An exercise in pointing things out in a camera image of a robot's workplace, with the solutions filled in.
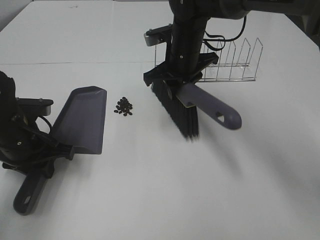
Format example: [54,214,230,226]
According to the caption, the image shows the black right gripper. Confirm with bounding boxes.
[143,52,219,88]

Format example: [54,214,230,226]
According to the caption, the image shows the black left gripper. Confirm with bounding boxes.
[0,117,75,179]

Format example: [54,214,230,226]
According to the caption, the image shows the grey hand brush black bristles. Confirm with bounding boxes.
[151,81,242,140]

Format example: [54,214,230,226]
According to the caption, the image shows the grey plastic dustpan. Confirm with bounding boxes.
[13,86,107,216]

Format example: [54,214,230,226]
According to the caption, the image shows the pile of coffee beans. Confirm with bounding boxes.
[113,96,133,117]

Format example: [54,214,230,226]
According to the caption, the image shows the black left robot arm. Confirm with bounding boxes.
[0,72,75,178]

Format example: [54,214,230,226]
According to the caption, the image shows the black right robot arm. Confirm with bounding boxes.
[143,0,320,87]

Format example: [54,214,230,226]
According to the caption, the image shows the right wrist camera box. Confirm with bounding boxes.
[143,24,172,47]

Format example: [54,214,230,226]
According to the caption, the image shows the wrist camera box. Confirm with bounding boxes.
[143,24,172,47]
[16,98,54,117]

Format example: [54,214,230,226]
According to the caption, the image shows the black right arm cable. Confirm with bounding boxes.
[201,9,248,55]

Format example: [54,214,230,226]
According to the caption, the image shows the metal wire dish rack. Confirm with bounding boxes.
[152,37,264,83]

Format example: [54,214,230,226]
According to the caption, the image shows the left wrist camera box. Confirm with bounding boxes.
[16,98,54,117]

